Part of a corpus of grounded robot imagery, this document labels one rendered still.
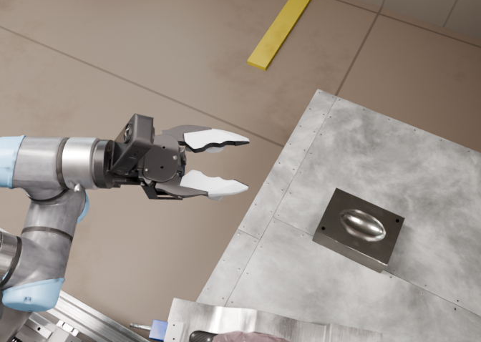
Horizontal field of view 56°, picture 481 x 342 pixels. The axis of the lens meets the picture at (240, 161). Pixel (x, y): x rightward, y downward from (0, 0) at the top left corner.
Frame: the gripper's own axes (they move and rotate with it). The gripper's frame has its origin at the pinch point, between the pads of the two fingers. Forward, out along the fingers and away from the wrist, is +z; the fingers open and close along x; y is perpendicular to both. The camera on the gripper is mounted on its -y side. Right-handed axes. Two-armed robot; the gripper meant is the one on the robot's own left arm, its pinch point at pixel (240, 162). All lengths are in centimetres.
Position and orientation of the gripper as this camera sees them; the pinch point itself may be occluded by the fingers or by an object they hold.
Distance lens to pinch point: 63.2
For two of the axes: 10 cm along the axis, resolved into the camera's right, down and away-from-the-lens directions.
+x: -0.3, 9.2, -3.9
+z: 10.0, 0.2, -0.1
